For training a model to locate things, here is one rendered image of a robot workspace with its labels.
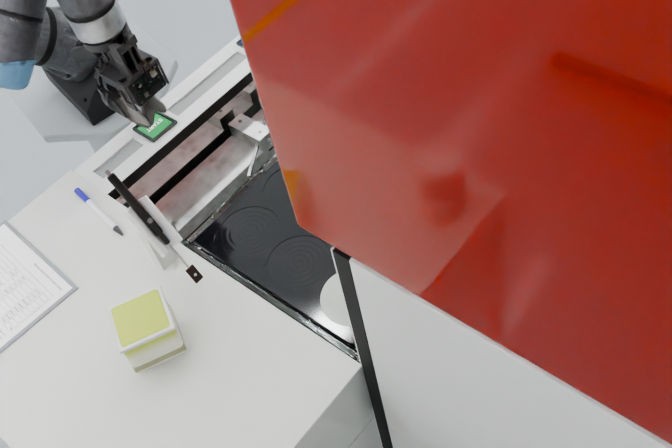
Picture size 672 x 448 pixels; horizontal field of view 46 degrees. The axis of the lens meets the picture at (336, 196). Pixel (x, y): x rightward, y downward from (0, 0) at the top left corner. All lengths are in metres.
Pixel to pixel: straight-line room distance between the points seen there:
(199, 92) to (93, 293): 0.43
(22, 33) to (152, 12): 2.23
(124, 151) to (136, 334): 0.43
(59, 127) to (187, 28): 1.63
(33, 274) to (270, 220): 0.36
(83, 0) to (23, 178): 1.83
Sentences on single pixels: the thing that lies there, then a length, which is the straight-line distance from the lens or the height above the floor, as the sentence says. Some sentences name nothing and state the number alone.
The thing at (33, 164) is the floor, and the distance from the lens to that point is 2.97.
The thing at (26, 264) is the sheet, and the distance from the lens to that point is 1.28.
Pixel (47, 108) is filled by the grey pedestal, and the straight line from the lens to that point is 1.77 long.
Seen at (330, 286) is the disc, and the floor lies 0.90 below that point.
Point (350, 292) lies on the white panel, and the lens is 0.85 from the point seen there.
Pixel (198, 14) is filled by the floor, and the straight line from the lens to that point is 3.33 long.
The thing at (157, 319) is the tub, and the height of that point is 1.03.
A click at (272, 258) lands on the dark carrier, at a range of 1.22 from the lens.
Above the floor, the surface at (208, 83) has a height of 0.96.
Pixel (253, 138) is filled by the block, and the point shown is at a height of 0.91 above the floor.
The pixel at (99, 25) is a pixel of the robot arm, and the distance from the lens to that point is 1.17.
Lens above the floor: 1.86
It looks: 49 degrees down
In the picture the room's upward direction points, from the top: 13 degrees counter-clockwise
